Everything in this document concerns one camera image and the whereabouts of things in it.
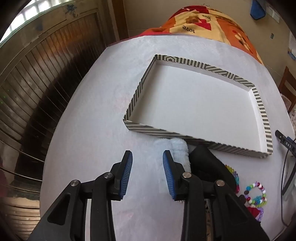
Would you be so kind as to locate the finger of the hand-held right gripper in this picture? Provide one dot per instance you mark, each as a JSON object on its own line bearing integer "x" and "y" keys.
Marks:
{"x": 284, "y": 139}

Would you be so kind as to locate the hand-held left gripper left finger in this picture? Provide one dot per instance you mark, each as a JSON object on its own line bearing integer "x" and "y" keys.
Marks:
{"x": 126, "y": 176}

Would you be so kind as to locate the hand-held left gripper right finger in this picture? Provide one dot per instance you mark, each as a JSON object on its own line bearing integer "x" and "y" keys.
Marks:
{"x": 168, "y": 176}

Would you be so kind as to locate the striped shallow cardboard box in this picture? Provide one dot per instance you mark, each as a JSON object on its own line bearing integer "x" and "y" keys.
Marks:
{"x": 196, "y": 102}

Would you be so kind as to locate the light blue fluffy scrunchie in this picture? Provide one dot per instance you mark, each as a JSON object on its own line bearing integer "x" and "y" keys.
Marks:
{"x": 178, "y": 148}

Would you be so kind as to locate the black cloth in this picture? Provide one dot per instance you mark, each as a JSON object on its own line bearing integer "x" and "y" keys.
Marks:
{"x": 205, "y": 162}

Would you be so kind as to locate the white table cover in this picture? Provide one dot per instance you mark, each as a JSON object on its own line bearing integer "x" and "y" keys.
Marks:
{"x": 92, "y": 129}

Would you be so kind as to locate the wooden chair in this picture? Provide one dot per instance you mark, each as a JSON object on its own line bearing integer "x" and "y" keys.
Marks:
{"x": 286, "y": 81}

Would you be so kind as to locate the red satin bow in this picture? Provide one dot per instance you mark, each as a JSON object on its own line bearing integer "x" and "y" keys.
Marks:
{"x": 254, "y": 212}

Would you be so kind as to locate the blue cloth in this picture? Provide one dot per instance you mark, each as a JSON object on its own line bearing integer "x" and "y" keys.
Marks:
{"x": 257, "y": 10}

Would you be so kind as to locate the brown slatted wooden door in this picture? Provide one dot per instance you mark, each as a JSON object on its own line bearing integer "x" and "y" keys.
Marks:
{"x": 34, "y": 81}

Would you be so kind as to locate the orange printed blanket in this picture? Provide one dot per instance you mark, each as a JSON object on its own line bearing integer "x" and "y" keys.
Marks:
{"x": 208, "y": 25}

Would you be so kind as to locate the glass block window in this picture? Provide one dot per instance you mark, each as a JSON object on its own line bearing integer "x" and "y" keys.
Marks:
{"x": 30, "y": 11}

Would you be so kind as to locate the white wall socket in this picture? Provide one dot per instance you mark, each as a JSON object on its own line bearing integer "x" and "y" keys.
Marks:
{"x": 275, "y": 15}

